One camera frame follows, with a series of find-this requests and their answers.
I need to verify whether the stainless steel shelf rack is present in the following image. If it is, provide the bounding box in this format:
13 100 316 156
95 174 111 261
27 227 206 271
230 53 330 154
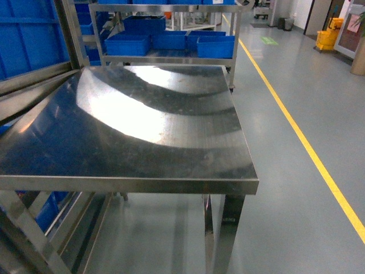
1 1 111 273

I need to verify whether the stainless steel side table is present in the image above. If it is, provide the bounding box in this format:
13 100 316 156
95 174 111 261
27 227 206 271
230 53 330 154
1 66 259 273

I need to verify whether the rear steel cart rack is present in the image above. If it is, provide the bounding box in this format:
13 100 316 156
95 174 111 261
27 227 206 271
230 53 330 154
88 1 243 90

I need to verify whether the yellow mop bucket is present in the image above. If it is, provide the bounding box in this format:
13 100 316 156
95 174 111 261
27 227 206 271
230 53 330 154
315 18 344 51

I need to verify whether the tan plant pot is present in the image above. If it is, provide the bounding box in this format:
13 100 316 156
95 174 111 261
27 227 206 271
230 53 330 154
350 23 364 76

